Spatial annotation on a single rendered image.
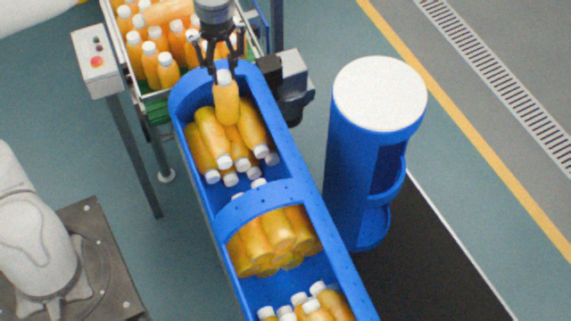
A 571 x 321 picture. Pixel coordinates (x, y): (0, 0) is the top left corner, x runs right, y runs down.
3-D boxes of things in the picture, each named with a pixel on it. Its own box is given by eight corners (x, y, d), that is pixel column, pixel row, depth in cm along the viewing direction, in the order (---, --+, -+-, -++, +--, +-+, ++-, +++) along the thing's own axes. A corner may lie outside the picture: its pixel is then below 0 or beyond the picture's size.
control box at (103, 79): (93, 101, 190) (83, 79, 181) (79, 53, 200) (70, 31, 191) (125, 90, 192) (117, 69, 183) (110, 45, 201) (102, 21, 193)
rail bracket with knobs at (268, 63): (258, 95, 203) (256, 76, 194) (250, 79, 207) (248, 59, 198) (286, 86, 205) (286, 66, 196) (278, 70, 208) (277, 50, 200)
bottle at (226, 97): (237, 128, 170) (233, 91, 156) (213, 123, 171) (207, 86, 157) (244, 108, 173) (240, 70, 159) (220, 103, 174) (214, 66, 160)
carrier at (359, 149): (312, 244, 257) (382, 260, 254) (322, 122, 182) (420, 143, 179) (327, 185, 272) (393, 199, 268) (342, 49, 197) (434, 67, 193)
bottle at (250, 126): (224, 106, 176) (244, 153, 168) (242, 92, 174) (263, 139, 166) (238, 113, 182) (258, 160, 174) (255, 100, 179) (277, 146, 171)
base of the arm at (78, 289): (20, 337, 145) (12, 328, 140) (9, 256, 156) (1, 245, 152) (98, 312, 149) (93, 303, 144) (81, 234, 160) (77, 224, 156)
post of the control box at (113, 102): (155, 219, 280) (96, 78, 194) (153, 212, 282) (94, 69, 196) (164, 217, 281) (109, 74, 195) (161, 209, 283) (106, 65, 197)
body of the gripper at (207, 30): (202, 28, 135) (206, 56, 143) (239, 17, 136) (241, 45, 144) (191, 4, 138) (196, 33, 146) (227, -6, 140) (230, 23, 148)
